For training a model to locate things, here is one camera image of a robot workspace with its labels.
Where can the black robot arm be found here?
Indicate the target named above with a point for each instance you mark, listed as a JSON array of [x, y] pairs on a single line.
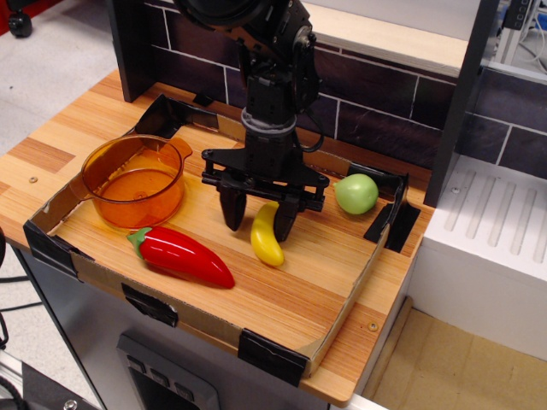
[[276, 52]]

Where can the yellow toy banana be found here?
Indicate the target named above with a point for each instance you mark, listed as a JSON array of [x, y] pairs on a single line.
[[262, 238]]

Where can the green toy pear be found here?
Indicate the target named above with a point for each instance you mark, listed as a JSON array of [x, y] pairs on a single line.
[[356, 194]]

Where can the orange transparent plastic pot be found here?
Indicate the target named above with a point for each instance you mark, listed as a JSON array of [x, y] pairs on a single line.
[[134, 181]]

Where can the white toy sink drainboard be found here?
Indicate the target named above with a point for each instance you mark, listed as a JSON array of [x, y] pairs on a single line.
[[481, 265]]

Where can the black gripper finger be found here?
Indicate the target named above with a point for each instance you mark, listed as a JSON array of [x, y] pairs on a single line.
[[285, 217], [233, 204]]

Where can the dark grey vertical post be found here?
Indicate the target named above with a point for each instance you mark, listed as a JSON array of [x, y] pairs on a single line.
[[480, 50]]

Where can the black caster wheel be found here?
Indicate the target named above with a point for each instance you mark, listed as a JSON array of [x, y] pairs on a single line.
[[20, 24]]

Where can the grey oven control panel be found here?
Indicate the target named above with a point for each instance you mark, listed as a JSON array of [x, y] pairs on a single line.
[[160, 383]]

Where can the light wooden shelf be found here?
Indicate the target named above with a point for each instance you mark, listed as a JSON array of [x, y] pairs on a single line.
[[387, 41]]

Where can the red toy chili pepper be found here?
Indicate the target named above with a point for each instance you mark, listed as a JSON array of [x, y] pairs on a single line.
[[178, 253]]

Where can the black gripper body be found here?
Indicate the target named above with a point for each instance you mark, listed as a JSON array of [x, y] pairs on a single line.
[[270, 168]]

